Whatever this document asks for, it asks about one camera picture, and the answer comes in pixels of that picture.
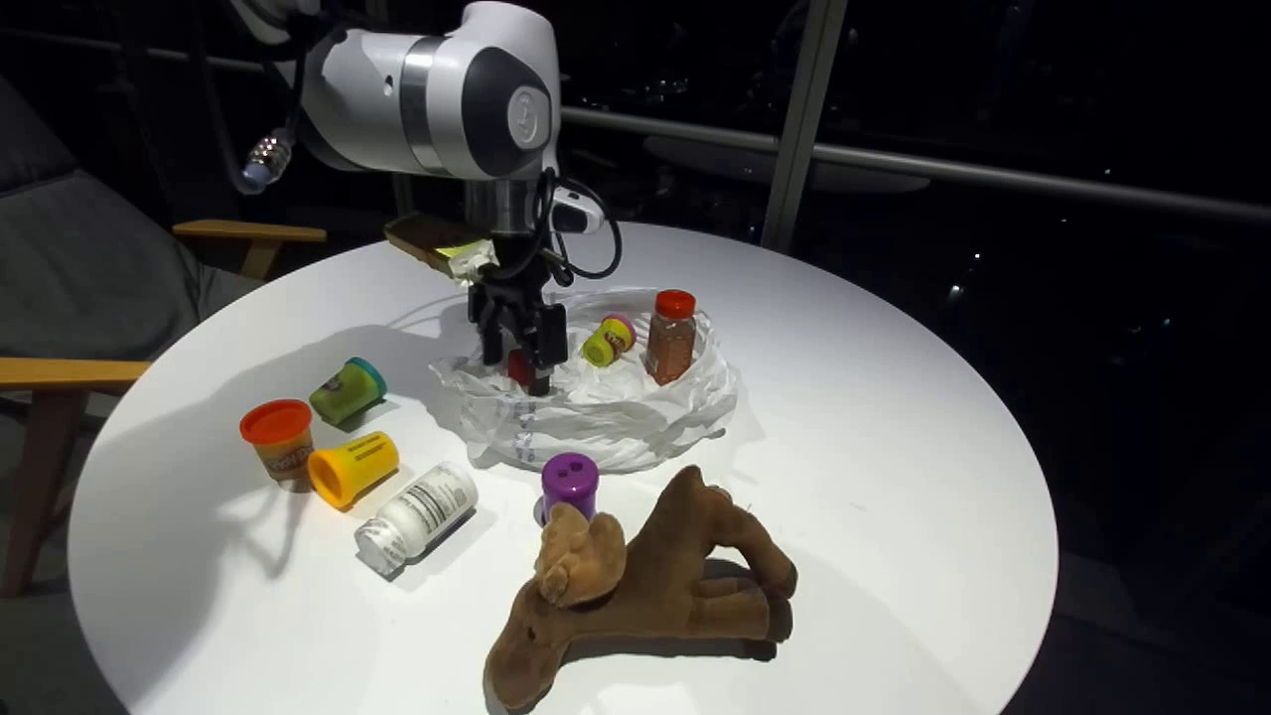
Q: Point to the yellow dough tub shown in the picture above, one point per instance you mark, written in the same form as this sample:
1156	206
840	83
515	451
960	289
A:
353	472

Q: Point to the purple dough tub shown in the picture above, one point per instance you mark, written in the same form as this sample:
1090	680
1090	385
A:
568	477

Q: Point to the wooden chair with grey cushion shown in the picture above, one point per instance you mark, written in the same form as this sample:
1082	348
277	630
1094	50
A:
82	263

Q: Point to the orange dough tub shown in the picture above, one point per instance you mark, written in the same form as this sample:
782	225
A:
277	436

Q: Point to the grey window rail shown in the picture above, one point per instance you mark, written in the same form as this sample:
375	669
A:
995	165

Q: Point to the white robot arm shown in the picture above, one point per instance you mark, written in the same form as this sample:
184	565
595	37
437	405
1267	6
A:
423	92

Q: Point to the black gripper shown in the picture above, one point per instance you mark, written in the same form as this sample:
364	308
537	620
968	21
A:
517	292

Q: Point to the yellow-green dough tub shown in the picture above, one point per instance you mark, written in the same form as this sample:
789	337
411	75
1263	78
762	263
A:
608	344

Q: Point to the dough tub with green lid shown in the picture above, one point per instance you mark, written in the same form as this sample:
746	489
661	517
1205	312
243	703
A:
346	390

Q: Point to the brown plush toy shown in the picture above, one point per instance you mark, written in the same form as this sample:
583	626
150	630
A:
661	582

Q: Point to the white pill bottle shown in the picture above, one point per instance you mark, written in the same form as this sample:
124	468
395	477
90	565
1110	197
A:
419	517

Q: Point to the white plastic bag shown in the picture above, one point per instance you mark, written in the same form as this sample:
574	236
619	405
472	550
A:
620	413

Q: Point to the red dough tub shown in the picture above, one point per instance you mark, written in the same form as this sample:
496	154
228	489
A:
529	370

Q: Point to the grey window frame post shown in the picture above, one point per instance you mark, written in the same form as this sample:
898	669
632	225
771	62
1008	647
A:
799	121

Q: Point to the spice jar with red lid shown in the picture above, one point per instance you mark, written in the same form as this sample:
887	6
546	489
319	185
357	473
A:
673	341

